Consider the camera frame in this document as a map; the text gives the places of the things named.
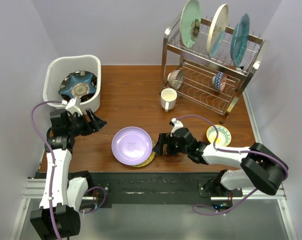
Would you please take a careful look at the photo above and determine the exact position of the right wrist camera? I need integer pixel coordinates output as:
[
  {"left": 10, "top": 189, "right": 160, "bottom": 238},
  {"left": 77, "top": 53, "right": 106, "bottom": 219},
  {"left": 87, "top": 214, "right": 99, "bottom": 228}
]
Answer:
[{"left": 169, "top": 118, "right": 184, "bottom": 136}]

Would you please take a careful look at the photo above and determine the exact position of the blue star-shaped dish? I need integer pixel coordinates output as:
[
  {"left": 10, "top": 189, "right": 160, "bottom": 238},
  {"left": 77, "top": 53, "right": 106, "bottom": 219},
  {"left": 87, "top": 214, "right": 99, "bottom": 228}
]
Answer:
[{"left": 58, "top": 71, "right": 98, "bottom": 99}]

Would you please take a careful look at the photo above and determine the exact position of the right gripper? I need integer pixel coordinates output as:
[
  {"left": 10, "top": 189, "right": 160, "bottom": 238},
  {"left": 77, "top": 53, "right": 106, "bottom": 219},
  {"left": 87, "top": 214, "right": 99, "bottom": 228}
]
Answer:
[{"left": 152, "top": 133, "right": 189, "bottom": 156}]

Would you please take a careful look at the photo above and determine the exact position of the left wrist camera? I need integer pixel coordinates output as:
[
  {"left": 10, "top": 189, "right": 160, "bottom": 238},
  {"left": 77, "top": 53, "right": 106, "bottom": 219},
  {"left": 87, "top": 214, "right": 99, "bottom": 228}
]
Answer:
[{"left": 62, "top": 97, "right": 83, "bottom": 116}]

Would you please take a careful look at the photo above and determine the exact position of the white mug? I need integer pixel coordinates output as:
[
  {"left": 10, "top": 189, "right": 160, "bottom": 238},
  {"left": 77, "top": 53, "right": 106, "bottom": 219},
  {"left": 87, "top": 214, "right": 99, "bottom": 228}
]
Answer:
[{"left": 160, "top": 88, "right": 177, "bottom": 112}]

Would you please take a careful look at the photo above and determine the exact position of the lavender plate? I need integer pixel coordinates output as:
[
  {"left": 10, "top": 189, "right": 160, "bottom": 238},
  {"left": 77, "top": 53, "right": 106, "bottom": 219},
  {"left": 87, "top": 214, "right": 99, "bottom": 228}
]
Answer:
[{"left": 111, "top": 126, "right": 153, "bottom": 166}]

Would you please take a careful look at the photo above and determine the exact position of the yellow blue small bowl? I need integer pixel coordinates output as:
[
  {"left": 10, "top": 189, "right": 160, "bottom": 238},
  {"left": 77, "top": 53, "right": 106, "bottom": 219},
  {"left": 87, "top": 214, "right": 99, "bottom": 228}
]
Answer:
[{"left": 206, "top": 125, "right": 231, "bottom": 147}]

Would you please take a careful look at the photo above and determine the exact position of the black striped plate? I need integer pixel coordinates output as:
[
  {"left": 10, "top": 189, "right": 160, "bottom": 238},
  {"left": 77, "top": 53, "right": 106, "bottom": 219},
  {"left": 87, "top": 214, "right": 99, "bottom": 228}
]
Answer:
[{"left": 59, "top": 70, "right": 98, "bottom": 103}]

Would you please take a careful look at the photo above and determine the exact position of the yellow patterned plate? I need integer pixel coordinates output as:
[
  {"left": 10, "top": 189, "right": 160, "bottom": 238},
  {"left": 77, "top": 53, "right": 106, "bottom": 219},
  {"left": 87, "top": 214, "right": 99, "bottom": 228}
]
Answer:
[{"left": 133, "top": 151, "right": 156, "bottom": 168}]

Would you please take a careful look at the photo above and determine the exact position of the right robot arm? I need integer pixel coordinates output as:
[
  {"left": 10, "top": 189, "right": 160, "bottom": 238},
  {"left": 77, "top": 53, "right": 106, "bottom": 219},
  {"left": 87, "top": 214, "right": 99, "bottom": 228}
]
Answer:
[{"left": 153, "top": 127, "right": 288, "bottom": 197}]

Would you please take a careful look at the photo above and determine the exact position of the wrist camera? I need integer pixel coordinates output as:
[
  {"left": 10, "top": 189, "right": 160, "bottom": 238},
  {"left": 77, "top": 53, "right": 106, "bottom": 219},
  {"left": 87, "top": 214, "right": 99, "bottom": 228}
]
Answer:
[
  {"left": 62, "top": 97, "right": 83, "bottom": 116},
  {"left": 169, "top": 118, "right": 184, "bottom": 136}
]

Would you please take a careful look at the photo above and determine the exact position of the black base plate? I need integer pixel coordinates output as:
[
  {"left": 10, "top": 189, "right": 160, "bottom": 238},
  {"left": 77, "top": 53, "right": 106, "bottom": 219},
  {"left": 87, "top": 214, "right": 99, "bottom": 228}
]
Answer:
[{"left": 89, "top": 172, "right": 228, "bottom": 208}]

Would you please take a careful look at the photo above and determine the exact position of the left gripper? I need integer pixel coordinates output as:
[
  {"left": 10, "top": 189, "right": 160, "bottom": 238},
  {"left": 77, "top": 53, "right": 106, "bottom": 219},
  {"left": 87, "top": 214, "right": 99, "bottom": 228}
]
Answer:
[{"left": 67, "top": 108, "right": 106, "bottom": 137}]

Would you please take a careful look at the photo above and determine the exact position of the beige blue plate in rack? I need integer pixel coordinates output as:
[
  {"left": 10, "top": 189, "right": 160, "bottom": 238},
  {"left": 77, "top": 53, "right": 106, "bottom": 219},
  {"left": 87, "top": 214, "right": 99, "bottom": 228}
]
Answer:
[{"left": 206, "top": 4, "right": 229, "bottom": 58}]

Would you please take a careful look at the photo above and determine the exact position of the clear glass dish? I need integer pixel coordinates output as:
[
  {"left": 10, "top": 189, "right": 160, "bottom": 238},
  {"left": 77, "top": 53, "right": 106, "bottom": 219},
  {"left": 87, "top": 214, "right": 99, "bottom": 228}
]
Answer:
[{"left": 159, "top": 150, "right": 185, "bottom": 162}]

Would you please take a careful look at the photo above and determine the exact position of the mint flower plate in rack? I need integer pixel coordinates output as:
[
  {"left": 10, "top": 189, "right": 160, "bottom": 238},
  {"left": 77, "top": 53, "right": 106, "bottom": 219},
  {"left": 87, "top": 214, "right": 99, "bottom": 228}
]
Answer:
[{"left": 180, "top": 0, "right": 202, "bottom": 48}]

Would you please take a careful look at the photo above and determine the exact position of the metal dish rack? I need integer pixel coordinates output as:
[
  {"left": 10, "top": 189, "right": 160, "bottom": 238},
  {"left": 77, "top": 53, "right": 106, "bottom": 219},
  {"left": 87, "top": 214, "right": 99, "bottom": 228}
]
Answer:
[{"left": 161, "top": 14, "right": 269, "bottom": 124}]

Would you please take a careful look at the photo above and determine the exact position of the teal glass plate in rack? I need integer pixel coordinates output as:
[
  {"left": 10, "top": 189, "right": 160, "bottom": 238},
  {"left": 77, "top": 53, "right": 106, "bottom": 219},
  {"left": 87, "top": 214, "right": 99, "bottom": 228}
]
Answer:
[{"left": 230, "top": 13, "right": 250, "bottom": 67}]

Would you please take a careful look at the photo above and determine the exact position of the red patterned bowl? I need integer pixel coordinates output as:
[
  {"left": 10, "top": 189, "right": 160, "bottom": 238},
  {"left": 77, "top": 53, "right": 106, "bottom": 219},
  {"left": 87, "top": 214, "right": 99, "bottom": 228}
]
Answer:
[{"left": 167, "top": 69, "right": 184, "bottom": 90}]

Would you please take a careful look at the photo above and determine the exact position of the blue zigzag bowl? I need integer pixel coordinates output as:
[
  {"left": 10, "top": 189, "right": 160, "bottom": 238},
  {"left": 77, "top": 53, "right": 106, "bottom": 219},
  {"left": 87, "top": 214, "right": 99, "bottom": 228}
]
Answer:
[{"left": 212, "top": 72, "right": 227, "bottom": 92}]

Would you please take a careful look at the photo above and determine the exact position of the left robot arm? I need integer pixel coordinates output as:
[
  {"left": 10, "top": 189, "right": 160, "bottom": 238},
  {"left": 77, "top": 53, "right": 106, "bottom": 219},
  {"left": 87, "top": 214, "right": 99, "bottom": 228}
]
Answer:
[{"left": 30, "top": 108, "right": 106, "bottom": 240}]

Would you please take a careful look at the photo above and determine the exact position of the white plastic bin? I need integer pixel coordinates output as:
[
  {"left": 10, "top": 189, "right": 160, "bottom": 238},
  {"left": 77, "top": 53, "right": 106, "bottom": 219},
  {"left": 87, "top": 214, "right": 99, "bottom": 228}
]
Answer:
[{"left": 43, "top": 54, "right": 101, "bottom": 112}]

